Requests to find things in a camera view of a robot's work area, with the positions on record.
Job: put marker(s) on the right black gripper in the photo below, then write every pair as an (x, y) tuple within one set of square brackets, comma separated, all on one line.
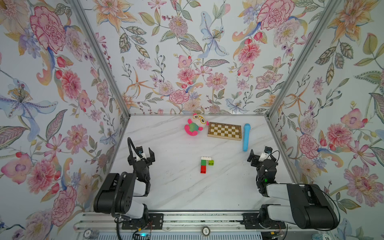
[(256, 159)]

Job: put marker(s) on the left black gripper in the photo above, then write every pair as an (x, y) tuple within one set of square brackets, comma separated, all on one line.
[(150, 161)]

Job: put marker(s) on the red lego cube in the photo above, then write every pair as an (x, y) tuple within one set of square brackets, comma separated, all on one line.
[(203, 169)]

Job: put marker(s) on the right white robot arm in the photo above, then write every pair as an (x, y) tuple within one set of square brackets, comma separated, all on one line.
[(308, 207)]

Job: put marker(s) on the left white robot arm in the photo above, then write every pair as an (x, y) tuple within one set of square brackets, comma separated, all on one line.
[(116, 195)]

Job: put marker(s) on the blue cylindrical toy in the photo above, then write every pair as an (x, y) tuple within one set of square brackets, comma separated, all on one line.
[(246, 136)]

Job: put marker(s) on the wooden chessboard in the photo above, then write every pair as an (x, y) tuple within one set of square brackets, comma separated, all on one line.
[(225, 131)]

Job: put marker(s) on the pink plush toy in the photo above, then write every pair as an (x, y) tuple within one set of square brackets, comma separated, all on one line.
[(195, 125)]

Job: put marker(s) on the aluminium mounting rail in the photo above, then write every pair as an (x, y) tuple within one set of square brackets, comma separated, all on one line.
[(185, 221)]

